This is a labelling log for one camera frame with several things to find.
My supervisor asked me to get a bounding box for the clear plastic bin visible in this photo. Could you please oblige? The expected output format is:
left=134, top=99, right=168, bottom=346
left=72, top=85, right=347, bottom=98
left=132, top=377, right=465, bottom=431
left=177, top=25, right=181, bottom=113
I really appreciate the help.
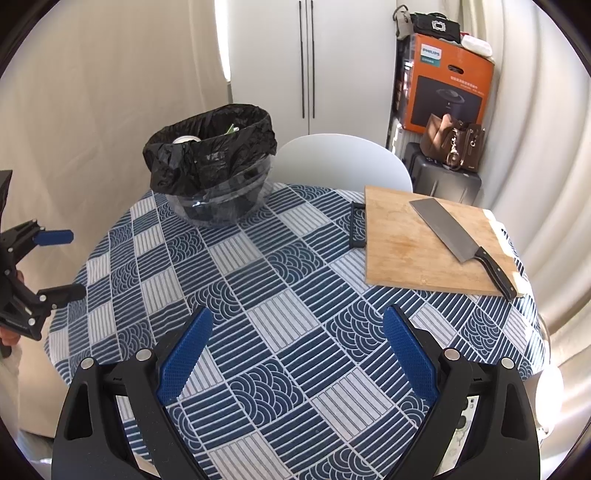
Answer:
left=164, top=154, right=271, bottom=228

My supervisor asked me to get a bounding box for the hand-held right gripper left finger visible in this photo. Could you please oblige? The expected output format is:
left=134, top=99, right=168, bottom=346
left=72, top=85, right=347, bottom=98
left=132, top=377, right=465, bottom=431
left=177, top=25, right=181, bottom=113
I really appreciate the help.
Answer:
left=52, top=305, right=214, bottom=480

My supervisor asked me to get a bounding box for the dark grey suitcase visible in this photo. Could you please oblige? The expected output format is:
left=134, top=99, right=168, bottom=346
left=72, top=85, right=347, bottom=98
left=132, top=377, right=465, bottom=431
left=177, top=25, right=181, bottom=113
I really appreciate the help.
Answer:
left=401, top=142, right=483, bottom=208

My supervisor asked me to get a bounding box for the wooden cutting board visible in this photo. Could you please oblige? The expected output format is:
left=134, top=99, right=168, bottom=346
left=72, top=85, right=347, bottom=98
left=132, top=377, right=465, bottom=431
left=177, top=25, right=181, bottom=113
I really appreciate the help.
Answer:
left=364, top=185, right=525, bottom=298

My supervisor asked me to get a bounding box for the cleaver knife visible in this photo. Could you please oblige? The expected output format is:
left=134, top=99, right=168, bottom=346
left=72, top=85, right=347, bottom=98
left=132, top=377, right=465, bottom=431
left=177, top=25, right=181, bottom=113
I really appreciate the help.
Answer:
left=410, top=198, right=518, bottom=302

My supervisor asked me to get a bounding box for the white chair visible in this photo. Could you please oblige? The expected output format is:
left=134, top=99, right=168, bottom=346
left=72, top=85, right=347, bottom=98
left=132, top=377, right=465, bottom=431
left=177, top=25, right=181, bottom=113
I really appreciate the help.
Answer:
left=276, top=134, right=414, bottom=195

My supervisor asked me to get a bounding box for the black bag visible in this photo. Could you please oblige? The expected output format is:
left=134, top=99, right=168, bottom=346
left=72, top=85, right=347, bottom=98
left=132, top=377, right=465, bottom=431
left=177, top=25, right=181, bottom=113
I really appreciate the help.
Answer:
left=410, top=12, right=462, bottom=45

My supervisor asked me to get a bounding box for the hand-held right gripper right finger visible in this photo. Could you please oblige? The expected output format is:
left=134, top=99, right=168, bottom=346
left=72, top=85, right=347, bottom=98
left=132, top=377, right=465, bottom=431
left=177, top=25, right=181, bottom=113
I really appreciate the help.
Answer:
left=382, top=305, right=541, bottom=480

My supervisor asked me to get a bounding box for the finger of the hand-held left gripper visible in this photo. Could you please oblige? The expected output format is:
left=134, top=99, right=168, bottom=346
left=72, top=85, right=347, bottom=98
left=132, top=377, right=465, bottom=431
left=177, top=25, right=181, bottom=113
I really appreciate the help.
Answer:
left=0, top=220, right=75, bottom=266
left=0, top=284, right=87, bottom=340

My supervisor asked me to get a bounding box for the white cabinet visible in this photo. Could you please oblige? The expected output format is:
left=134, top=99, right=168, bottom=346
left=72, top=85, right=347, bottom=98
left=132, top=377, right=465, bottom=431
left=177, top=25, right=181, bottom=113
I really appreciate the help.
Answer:
left=226, top=0, right=398, bottom=148

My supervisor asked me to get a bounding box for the white pouch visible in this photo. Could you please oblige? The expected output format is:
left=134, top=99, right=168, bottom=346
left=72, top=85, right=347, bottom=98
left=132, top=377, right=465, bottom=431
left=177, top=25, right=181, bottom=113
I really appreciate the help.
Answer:
left=461, top=33, right=495, bottom=58

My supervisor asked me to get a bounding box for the brown handbag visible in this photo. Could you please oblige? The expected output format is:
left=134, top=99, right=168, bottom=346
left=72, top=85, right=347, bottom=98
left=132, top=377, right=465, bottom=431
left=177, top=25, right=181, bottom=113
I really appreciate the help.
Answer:
left=419, top=113, right=486, bottom=172

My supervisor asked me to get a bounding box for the orange cardboard box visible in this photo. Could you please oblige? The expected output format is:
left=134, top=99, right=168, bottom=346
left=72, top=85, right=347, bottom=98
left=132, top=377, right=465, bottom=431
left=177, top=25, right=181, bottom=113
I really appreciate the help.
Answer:
left=401, top=32, right=496, bottom=134

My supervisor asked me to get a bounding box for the beige curtain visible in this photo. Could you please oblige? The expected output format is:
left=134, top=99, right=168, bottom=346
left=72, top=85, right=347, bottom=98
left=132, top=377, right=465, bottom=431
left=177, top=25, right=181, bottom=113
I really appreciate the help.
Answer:
left=0, top=9, right=232, bottom=444

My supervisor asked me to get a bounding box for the white curtain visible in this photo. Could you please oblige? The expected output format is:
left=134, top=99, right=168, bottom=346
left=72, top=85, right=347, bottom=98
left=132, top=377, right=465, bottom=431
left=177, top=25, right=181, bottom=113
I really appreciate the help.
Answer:
left=480, top=0, right=591, bottom=370

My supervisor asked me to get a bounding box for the dark printed carton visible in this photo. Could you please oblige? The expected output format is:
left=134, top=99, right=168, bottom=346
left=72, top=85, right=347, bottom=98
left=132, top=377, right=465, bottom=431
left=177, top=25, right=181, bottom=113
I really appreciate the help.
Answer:
left=392, top=37, right=416, bottom=134

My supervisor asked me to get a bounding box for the person's left forearm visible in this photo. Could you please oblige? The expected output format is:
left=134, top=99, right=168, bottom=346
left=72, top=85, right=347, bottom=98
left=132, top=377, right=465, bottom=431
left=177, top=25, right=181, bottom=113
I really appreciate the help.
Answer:
left=0, top=346, right=23, bottom=439

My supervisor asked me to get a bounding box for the bin with black bag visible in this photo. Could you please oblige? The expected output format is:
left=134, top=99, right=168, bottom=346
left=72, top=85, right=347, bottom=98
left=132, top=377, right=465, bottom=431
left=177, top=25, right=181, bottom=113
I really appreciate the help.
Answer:
left=143, top=104, right=278, bottom=195

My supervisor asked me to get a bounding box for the grey bag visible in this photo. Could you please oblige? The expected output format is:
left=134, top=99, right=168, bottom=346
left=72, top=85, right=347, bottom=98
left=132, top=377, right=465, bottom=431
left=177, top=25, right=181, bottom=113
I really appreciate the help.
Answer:
left=392, top=6, right=413, bottom=40

